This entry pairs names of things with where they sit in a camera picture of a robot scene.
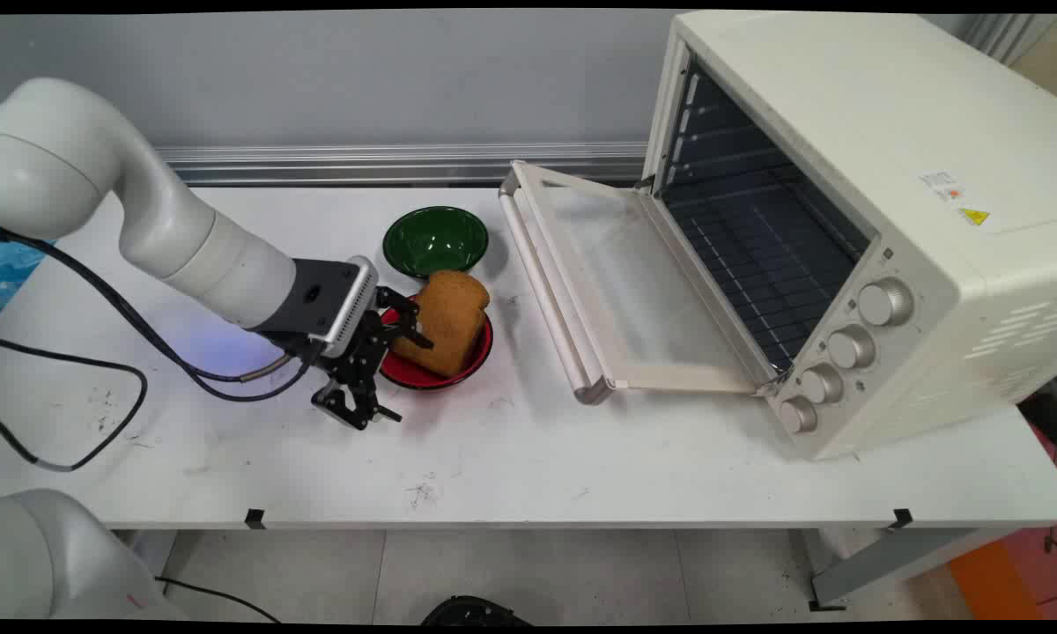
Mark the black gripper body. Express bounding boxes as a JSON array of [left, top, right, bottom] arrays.
[[315, 295, 406, 390]]

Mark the cream glass oven door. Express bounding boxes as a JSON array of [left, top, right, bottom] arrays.
[[499, 159, 790, 406]]

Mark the blue plastic sheet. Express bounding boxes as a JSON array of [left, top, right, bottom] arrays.
[[0, 238, 55, 320]]

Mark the red bowl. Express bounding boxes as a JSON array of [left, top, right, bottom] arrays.
[[377, 295, 494, 392]]

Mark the large beige oven knob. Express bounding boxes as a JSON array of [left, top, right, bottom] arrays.
[[857, 277, 915, 328]]

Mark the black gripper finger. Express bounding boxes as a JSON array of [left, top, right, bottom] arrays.
[[377, 286, 434, 350], [311, 374, 403, 431]]

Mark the black round floor object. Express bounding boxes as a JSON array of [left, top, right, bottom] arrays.
[[420, 595, 534, 626]]

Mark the dark wire oven rack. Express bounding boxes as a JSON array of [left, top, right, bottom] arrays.
[[668, 172, 857, 371]]

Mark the thin black floor cable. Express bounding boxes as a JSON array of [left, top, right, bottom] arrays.
[[154, 576, 281, 623]]

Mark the white label sticker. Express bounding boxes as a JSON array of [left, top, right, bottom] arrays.
[[920, 170, 966, 203]]

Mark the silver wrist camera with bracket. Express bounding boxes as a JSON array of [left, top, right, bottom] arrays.
[[317, 254, 380, 360]]

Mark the white robot base link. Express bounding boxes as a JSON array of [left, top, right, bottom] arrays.
[[0, 489, 186, 622]]

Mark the grey table leg beam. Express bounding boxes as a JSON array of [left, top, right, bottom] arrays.
[[806, 527, 1014, 612]]

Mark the cream toaster oven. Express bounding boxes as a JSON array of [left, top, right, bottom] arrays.
[[641, 11, 1057, 461]]

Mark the green bowl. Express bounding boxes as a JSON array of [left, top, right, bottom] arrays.
[[382, 206, 490, 279]]

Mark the brown bread slice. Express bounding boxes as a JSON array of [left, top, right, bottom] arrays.
[[390, 269, 492, 378]]

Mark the orange floor object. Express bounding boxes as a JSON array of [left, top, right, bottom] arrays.
[[947, 537, 1045, 622]]

